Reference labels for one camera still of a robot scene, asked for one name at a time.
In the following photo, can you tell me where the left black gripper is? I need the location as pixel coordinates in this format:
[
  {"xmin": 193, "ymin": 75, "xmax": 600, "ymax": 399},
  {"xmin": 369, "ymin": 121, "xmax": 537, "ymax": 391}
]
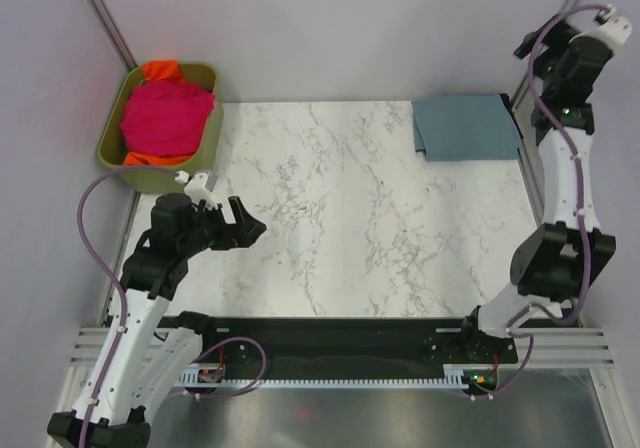
[{"xmin": 178, "ymin": 196, "xmax": 265, "ymax": 258}]

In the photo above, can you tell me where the blue-grey t-shirt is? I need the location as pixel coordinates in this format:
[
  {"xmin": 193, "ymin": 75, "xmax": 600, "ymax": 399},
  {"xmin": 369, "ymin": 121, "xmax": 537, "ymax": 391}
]
[{"xmin": 411, "ymin": 94, "xmax": 521, "ymax": 162}]

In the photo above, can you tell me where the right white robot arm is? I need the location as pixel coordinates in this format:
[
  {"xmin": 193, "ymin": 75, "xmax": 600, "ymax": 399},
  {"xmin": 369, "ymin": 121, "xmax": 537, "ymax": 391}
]
[{"xmin": 457, "ymin": 15, "xmax": 632, "ymax": 362}]

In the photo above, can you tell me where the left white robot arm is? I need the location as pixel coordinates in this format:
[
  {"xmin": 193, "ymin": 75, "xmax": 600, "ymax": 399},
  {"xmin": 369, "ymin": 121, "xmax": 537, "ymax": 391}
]
[{"xmin": 47, "ymin": 193, "xmax": 266, "ymax": 447}]

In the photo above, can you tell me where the folded black t-shirt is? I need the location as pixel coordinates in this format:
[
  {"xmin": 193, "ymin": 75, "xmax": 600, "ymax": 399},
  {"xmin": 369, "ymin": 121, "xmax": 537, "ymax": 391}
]
[{"xmin": 499, "ymin": 93, "xmax": 524, "ymax": 143}]

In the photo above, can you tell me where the magenta t-shirt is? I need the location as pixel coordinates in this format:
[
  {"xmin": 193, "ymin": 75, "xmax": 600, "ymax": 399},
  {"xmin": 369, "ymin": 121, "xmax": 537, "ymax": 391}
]
[{"xmin": 120, "ymin": 80, "xmax": 215, "ymax": 165}]

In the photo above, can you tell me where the olive green plastic bin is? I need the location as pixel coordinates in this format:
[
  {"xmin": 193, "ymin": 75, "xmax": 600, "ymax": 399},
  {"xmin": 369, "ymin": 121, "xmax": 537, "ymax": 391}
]
[{"xmin": 97, "ymin": 60, "xmax": 224, "ymax": 194}]

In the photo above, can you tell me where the orange t-shirt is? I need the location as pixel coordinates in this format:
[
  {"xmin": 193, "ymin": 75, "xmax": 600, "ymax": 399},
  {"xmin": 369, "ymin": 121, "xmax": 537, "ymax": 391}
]
[{"xmin": 121, "ymin": 59, "xmax": 194, "ymax": 168}]

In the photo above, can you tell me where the right aluminium frame post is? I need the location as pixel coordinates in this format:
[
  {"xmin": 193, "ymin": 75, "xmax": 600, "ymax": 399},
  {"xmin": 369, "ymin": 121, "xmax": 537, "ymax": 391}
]
[{"xmin": 506, "ymin": 0, "xmax": 601, "ymax": 114}]

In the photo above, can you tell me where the aluminium frame post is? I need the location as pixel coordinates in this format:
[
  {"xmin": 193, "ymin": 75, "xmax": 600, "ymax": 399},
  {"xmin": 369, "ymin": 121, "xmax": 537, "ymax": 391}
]
[
  {"xmin": 506, "ymin": 0, "xmax": 601, "ymax": 114},
  {"xmin": 85, "ymin": 0, "xmax": 138, "ymax": 71}
]

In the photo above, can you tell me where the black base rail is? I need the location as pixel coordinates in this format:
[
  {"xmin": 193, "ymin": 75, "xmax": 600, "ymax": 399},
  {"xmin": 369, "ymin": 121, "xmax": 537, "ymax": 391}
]
[{"xmin": 203, "ymin": 317, "xmax": 518, "ymax": 380}]

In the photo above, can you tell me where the white slotted cable duct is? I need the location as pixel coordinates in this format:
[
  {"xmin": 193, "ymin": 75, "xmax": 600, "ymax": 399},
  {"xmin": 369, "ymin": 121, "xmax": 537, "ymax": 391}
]
[{"xmin": 173, "ymin": 365, "xmax": 500, "ymax": 396}]

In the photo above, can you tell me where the left aluminium frame post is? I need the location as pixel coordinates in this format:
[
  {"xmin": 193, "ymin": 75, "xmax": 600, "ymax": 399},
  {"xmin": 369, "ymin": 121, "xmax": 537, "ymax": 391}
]
[{"xmin": 85, "ymin": 0, "xmax": 138, "ymax": 71}]

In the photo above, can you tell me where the aluminium extrusion rail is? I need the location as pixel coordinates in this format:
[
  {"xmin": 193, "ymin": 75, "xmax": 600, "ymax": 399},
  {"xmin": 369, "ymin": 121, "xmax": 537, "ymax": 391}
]
[{"xmin": 69, "ymin": 327, "xmax": 615, "ymax": 369}]

